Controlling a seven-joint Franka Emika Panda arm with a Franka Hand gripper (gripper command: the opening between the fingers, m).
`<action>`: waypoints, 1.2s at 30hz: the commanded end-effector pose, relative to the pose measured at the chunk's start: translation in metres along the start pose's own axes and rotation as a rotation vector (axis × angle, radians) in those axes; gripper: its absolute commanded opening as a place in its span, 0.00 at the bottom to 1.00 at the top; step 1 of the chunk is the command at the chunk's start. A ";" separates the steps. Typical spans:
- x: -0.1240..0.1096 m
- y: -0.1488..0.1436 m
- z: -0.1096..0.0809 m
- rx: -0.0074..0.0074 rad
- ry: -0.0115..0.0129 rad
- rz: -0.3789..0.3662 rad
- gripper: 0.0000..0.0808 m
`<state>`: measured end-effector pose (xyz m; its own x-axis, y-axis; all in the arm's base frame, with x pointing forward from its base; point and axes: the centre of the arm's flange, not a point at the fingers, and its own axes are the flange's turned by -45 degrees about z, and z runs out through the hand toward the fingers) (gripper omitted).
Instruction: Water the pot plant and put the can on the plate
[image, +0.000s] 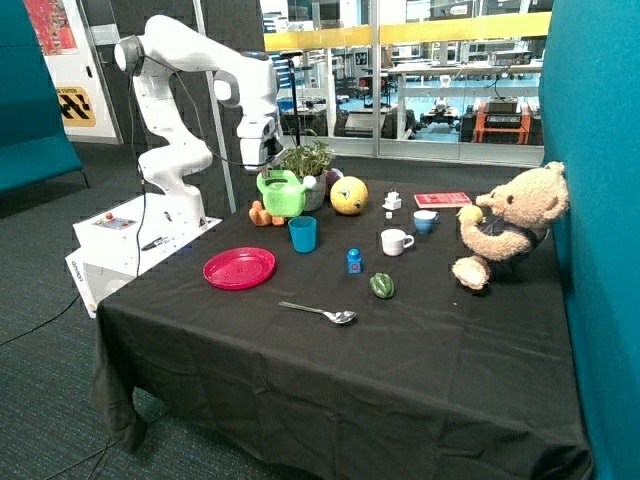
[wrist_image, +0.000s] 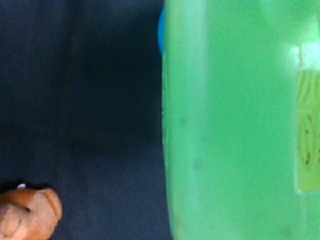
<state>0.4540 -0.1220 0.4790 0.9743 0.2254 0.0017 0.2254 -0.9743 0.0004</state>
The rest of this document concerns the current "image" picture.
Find purple round object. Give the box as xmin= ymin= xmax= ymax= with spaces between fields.
xmin=325 ymin=168 xmax=344 ymax=197

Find white coffee cup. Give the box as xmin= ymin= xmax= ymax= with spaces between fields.
xmin=380 ymin=229 xmax=415 ymax=257

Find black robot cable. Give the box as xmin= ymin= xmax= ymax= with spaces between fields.
xmin=127 ymin=52 xmax=261 ymax=279

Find pink plastic plate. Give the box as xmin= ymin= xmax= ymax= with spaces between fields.
xmin=202 ymin=247 xmax=277 ymax=291

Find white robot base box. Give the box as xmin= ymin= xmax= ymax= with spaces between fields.
xmin=66 ymin=193 xmax=221 ymax=318

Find teal sofa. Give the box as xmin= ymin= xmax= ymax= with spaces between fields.
xmin=1 ymin=0 xmax=83 ymax=193

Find large beige teddy bear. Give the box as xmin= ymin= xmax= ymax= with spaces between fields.
xmin=451 ymin=161 xmax=569 ymax=291

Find black tablecloth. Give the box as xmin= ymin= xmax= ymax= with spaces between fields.
xmin=91 ymin=181 xmax=594 ymax=479

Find yellow smiley ball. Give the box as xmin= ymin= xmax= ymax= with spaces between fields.
xmin=330 ymin=176 xmax=369 ymax=216

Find red book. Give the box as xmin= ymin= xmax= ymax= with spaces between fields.
xmin=413 ymin=192 xmax=473 ymax=209

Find teal partition panel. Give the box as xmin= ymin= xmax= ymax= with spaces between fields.
xmin=539 ymin=1 xmax=639 ymax=479

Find white power adapter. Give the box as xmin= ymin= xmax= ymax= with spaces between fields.
xmin=383 ymin=190 xmax=402 ymax=211

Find blue toy bottle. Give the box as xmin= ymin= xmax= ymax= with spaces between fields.
xmin=346 ymin=248 xmax=362 ymax=274

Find blue plastic cup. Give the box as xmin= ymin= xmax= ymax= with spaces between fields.
xmin=288 ymin=216 xmax=317 ymax=254

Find green toy pepper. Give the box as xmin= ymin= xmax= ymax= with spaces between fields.
xmin=369 ymin=272 xmax=395 ymax=299

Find green watering can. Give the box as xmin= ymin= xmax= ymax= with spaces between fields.
xmin=257 ymin=169 xmax=317 ymax=218

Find grey pot with plant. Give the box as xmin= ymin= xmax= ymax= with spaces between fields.
xmin=281 ymin=129 xmax=335 ymax=212

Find blue coffee cup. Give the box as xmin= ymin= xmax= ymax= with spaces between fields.
xmin=413 ymin=210 xmax=439 ymax=234

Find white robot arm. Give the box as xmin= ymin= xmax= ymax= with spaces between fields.
xmin=114 ymin=15 xmax=283 ymax=228

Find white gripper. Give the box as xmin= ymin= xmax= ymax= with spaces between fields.
xmin=237 ymin=116 xmax=286 ymax=172

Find metal spoon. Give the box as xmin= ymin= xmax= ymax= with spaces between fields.
xmin=279 ymin=301 xmax=357 ymax=325

